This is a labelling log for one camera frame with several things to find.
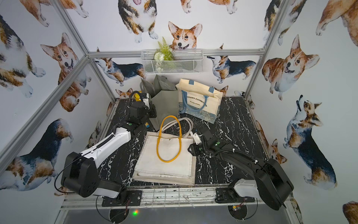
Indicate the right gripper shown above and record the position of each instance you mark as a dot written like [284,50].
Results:
[193,150]

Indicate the cream canvas bag with print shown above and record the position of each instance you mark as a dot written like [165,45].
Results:
[165,176]

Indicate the cream bag with blue handles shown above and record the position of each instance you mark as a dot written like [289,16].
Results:
[199,100]

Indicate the grey-green canvas bag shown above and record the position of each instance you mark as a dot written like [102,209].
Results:
[164,96]

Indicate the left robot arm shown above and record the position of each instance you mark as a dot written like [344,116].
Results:
[80,174]

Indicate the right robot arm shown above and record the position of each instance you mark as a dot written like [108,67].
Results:
[270,183]

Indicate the yellow toy bucket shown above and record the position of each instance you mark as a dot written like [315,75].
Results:
[137,96]

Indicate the artificial green fern plant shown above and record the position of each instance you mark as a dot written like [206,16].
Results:
[163,53]

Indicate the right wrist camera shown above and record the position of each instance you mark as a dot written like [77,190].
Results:
[197,139]

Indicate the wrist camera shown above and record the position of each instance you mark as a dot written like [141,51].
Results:
[146,99]
[197,139]

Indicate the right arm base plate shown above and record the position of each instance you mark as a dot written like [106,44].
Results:
[226,195]

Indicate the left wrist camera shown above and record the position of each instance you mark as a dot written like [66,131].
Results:
[146,99]

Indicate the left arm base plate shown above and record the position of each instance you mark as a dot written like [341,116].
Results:
[128,198]

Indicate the white wire mesh basket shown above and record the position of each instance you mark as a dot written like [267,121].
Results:
[185,62]

